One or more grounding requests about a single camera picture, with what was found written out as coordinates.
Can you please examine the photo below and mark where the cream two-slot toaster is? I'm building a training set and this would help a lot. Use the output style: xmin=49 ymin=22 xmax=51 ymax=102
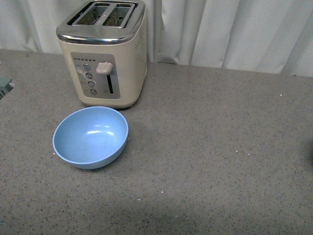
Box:
xmin=56 ymin=0 xmax=147 ymax=108

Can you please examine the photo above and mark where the blue bowl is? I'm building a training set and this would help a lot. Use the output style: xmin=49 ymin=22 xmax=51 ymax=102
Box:
xmin=52 ymin=106 xmax=129 ymax=169

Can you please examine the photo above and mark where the white curtain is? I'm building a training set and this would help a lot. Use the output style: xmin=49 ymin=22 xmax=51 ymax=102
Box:
xmin=0 ymin=0 xmax=313 ymax=76

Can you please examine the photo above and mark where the green dish rack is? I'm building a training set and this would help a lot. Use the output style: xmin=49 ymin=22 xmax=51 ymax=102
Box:
xmin=0 ymin=77 xmax=15 ymax=99

